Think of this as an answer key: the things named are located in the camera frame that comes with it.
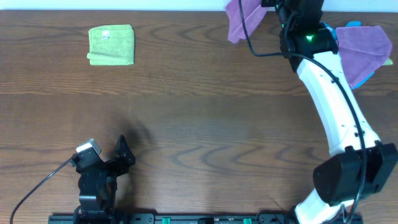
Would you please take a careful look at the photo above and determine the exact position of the green cloth on pile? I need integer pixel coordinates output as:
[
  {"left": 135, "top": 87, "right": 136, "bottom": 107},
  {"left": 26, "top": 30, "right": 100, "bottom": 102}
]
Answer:
[{"left": 384, "top": 58, "right": 393, "bottom": 66}]

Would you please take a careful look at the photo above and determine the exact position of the blue cloth on pile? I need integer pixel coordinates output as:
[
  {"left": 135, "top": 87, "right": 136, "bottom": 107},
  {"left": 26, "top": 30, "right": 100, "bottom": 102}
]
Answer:
[{"left": 339, "top": 21, "right": 374, "bottom": 90}]

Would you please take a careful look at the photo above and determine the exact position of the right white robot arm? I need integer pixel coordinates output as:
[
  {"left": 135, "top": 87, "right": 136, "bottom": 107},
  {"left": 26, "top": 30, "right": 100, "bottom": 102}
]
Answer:
[{"left": 275, "top": 1, "right": 397, "bottom": 223}]

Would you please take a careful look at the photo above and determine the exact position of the purple cloth on pile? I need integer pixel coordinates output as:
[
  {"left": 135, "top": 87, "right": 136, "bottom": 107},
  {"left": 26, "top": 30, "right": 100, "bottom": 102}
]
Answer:
[{"left": 336, "top": 26, "right": 392, "bottom": 89}]

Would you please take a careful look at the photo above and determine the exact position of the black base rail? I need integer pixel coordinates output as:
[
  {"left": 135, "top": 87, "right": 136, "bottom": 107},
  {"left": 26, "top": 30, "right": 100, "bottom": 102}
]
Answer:
[{"left": 48, "top": 212, "right": 363, "bottom": 224}]

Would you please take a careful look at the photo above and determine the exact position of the folded green cloth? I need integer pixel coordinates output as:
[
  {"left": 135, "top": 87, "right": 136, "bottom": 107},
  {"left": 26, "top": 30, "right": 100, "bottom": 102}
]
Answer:
[{"left": 87, "top": 24, "right": 135, "bottom": 66}]

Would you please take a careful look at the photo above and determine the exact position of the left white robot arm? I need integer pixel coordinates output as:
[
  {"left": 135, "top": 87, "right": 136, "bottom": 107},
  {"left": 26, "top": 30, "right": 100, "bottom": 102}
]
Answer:
[{"left": 71, "top": 135, "right": 136, "bottom": 223}]

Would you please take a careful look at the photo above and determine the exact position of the purple cloth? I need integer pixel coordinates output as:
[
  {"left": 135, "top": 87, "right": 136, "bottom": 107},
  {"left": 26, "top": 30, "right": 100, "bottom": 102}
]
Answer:
[
  {"left": 225, "top": 0, "right": 269, "bottom": 44},
  {"left": 336, "top": 26, "right": 392, "bottom": 89}
]

